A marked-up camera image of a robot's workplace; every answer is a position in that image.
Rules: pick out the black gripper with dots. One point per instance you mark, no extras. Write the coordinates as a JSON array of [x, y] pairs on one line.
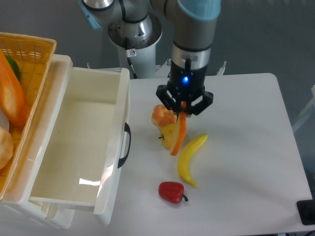
[[185, 89]]

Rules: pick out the toy bread slice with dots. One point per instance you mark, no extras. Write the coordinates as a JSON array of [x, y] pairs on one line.
[[179, 133]]

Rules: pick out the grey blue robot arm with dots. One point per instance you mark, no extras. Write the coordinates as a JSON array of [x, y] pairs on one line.
[[194, 23]]

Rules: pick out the toy bread roll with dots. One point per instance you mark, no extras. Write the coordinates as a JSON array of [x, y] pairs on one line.
[[162, 117]]

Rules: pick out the white open upper drawer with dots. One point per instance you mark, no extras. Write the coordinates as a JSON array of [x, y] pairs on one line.
[[79, 170]]

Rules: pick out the toy round bread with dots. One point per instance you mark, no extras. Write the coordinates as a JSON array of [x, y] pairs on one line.
[[6, 147]]

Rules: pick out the white drawer cabinet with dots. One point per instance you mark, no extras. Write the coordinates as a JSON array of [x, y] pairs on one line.
[[16, 206]]

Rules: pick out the toy yellow bell pepper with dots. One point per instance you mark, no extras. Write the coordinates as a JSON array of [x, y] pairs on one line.
[[168, 136]]

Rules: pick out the toy yellow banana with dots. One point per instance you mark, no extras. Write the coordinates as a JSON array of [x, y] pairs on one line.
[[185, 157]]

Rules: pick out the toy red bell pepper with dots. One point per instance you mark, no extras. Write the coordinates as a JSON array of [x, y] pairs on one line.
[[172, 192]]

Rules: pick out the yellow woven basket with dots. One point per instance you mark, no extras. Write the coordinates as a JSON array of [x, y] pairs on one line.
[[33, 56]]

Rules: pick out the black device at edge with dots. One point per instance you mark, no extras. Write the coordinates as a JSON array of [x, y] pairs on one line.
[[306, 209]]

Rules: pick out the toy orange baguette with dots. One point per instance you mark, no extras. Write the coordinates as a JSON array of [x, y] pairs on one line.
[[13, 100]]

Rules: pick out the toy green pepper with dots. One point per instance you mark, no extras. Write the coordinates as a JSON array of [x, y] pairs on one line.
[[14, 66]]

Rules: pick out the black drawer handle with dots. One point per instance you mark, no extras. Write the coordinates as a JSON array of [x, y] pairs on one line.
[[125, 146]]

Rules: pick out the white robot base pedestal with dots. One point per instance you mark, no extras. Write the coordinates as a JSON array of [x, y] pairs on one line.
[[136, 45]]

